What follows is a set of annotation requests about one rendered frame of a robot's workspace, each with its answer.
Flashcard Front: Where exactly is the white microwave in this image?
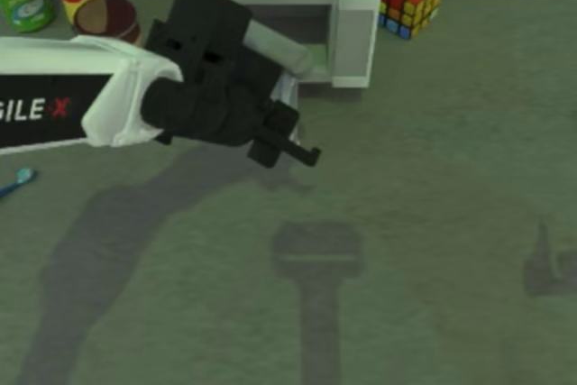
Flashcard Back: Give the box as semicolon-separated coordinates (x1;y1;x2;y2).
194;0;382;91

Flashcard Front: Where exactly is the colourful Rubik's cube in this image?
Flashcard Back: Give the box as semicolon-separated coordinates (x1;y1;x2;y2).
377;0;446;41

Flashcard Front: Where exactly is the blue toothbrush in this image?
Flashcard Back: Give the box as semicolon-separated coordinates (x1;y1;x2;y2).
0;167;39;199

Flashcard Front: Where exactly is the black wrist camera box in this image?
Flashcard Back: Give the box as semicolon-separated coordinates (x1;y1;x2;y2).
145;0;254;85

